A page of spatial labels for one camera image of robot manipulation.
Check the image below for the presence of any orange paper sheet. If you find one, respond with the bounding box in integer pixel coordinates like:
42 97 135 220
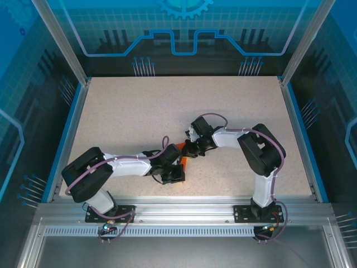
176 142 190 186

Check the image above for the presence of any blue table edge strip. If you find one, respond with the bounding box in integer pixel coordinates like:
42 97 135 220
41 83 84 204
287 83 330 204

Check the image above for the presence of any aluminium mounting rail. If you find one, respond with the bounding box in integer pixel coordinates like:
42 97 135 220
35 195 337 227

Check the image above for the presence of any slotted aluminium cable duct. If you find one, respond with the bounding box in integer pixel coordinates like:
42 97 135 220
44 226 257 238

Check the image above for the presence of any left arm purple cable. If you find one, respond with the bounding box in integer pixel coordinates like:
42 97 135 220
64 136 171 244

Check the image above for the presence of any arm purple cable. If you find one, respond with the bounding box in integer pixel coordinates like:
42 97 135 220
64 136 171 244
199 112 290 244

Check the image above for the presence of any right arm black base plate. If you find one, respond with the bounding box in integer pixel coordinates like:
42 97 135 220
233 204 284 224

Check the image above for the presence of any aluminium side rail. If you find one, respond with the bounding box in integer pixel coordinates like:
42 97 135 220
280 79 319 203
45 79 91 204

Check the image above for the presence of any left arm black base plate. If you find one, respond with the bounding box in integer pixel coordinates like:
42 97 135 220
84 204 136 224

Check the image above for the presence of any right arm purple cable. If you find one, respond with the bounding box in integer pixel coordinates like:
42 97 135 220
199 112 290 244

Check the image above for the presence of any aluminium frame post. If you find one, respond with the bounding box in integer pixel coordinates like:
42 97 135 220
279 0 337 87
30 0 92 87

